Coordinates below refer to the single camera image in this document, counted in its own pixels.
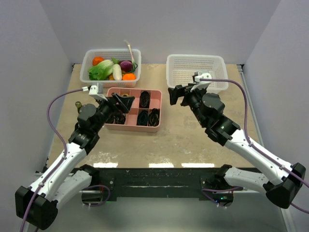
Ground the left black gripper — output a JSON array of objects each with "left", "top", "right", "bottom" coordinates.
[{"left": 94, "top": 93, "right": 134, "bottom": 133}]

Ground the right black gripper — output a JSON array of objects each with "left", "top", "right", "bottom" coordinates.
[{"left": 168, "top": 83, "right": 208, "bottom": 126}]

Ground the brown patterned tie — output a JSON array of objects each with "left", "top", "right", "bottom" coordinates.
[{"left": 140, "top": 91, "right": 150, "bottom": 108}]

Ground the pink divided organizer tray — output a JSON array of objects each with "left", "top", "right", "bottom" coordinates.
[{"left": 105, "top": 87, "right": 162, "bottom": 132}]

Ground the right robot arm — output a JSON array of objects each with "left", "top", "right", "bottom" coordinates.
[{"left": 168, "top": 85, "right": 306, "bottom": 209}]

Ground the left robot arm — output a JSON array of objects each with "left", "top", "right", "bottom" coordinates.
[{"left": 15, "top": 93, "right": 135, "bottom": 232}]

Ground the rolled dark blue tie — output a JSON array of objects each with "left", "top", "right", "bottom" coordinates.
[{"left": 106, "top": 114, "right": 126, "bottom": 125}]

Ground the white empty basket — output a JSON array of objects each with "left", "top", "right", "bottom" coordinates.
[{"left": 166, "top": 54, "right": 228, "bottom": 94}]

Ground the orange front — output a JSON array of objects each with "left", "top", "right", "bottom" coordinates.
[{"left": 122, "top": 73, "right": 136, "bottom": 81}]

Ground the rolled black orange tie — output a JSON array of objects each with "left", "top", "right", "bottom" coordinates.
[{"left": 148, "top": 108, "right": 160, "bottom": 127}]

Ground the white radish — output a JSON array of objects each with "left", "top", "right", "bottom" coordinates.
[{"left": 112, "top": 64, "right": 123, "bottom": 81}]

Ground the purple onion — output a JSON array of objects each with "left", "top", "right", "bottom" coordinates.
[{"left": 119, "top": 60, "right": 133, "bottom": 72}]

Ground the green lettuce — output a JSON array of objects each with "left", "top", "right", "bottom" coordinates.
[{"left": 88, "top": 60, "right": 114, "bottom": 81}]

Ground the green onion stalk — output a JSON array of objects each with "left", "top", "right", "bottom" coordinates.
[{"left": 124, "top": 40, "right": 138, "bottom": 71}]

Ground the green glass bottle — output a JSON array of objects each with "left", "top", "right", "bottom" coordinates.
[{"left": 75, "top": 101, "right": 83, "bottom": 113}]

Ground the white vegetable basket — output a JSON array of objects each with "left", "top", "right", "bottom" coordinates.
[{"left": 80, "top": 49, "right": 142, "bottom": 88}]

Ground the orange tomato back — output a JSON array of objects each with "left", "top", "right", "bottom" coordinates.
[{"left": 92, "top": 57, "right": 104, "bottom": 66}]

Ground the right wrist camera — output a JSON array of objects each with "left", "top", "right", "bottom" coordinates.
[{"left": 190, "top": 70, "right": 212, "bottom": 92}]

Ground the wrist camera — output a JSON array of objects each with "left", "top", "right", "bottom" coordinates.
[
  {"left": 82, "top": 83, "right": 107, "bottom": 101},
  {"left": 190, "top": 70, "right": 212, "bottom": 92}
]

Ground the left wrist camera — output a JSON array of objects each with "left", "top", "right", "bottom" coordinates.
[{"left": 82, "top": 83, "right": 107, "bottom": 101}]

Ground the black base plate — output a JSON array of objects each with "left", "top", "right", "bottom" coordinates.
[{"left": 72, "top": 165, "right": 242, "bottom": 206}]

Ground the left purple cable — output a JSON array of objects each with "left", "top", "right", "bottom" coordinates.
[{"left": 18, "top": 88, "right": 111, "bottom": 232}]

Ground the purple cable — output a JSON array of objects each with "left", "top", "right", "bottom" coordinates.
[
  {"left": 18, "top": 88, "right": 111, "bottom": 232},
  {"left": 199, "top": 78, "right": 309, "bottom": 215}
]

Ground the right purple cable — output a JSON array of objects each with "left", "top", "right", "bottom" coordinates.
[{"left": 199, "top": 78, "right": 309, "bottom": 215}]

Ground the aluminium frame rail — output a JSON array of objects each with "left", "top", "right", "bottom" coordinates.
[{"left": 30, "top": 170, "right": 285, "bottom": 194}]

